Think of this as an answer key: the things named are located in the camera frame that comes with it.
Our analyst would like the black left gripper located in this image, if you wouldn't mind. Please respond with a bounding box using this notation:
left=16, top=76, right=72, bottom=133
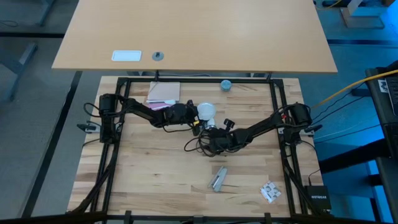
left=164, top=99, right=202, bottom=137

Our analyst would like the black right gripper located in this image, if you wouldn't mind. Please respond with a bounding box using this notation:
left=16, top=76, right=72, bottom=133
left=207, top=118, right=245, bottom=156

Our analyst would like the white reflector lightbulb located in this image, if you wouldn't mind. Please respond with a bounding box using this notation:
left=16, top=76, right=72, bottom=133
left=197, top=102, right=217, bottom=122

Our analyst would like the chrome lamp base socket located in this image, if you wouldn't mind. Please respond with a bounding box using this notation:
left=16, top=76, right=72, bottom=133
left=203, top=118, right=218, bottom=131

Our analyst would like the black lamp power cable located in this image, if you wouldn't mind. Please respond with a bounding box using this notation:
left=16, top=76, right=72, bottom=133
left=183, top=129, right=220, bottom=157

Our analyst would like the beige spiral notebook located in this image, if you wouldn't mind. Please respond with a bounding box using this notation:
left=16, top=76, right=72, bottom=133
left=147, top=81, right=182, bottom=103

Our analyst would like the pink box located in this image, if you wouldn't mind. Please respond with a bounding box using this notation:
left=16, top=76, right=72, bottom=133
left=146, top=102, right=172, bottom=112

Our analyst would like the grey stapler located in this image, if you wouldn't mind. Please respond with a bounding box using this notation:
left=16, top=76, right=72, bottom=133
left=207, top=165, right=229, bottom=194

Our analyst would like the crumpled white patterned packet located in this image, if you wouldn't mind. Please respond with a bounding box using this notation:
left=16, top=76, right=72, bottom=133
left=259, top=180, right=283, bottom=205

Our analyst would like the beige wooden desk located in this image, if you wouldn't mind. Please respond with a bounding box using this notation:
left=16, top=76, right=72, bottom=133
left=51, top=0, right=339, bottom=74

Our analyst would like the white rectangular desk plate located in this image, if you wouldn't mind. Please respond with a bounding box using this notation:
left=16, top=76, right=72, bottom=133
left=111, top=50, right=143, bottom=62

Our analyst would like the black floor beam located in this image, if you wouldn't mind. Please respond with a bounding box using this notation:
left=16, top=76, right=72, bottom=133
left=21, top=70, right=83, bottom=218

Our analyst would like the grey desk foot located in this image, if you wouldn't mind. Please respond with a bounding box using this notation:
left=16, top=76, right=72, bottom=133
left=340, top=0, right=387, bottom=30

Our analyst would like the black side desk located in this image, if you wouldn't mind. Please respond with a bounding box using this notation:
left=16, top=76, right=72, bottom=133
left=318, top=60, right=398, bottom=224

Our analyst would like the grey table leg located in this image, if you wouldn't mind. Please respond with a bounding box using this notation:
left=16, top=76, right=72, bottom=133
left=0, top=42, right=39, bottom=103

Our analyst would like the black aluminium table frame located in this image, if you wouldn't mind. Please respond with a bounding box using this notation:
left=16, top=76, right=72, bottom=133
left=65, top=70, right=335, bottom=224

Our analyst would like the black Netgear network switch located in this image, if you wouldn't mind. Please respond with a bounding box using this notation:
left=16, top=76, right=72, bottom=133
left=303, top=185, right=333, bottom=212

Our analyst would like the thick yellow cable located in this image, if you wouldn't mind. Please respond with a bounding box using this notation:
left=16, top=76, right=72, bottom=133
left=310, top=68, right=398, bottom=110

